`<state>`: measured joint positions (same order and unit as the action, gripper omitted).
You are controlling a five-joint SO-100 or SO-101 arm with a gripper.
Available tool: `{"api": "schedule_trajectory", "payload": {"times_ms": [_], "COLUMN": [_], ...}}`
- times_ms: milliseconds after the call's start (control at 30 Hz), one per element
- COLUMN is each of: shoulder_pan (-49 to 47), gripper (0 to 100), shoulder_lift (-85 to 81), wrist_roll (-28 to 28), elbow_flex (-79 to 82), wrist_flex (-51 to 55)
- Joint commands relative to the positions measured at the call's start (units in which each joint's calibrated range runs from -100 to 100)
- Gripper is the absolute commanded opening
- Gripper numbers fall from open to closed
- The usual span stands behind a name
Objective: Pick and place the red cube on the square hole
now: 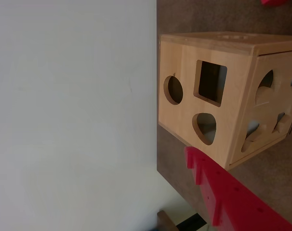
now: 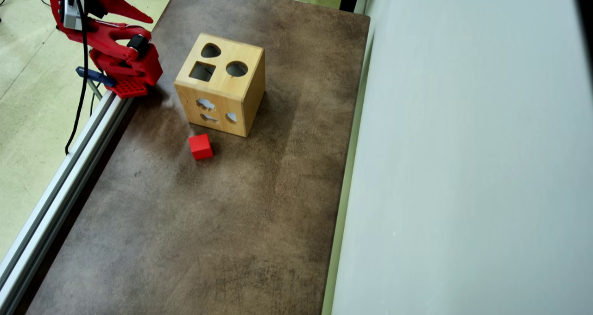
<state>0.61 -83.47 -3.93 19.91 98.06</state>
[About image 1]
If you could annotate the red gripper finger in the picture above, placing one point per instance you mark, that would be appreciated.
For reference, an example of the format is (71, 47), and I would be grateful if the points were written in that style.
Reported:
(232, 199)

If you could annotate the red wooden cube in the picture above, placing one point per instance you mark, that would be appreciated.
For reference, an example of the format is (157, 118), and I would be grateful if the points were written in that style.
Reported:
(271, 2)

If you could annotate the black floor object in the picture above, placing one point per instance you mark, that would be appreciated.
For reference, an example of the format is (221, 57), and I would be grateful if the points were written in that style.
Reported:
(191, 220)

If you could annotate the dark brown furniture leg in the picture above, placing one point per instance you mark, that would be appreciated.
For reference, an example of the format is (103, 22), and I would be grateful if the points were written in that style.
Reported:
(166, 222)

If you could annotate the wooden shape sorter box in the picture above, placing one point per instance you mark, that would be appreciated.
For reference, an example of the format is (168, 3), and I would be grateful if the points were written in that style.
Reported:
(184, 72)

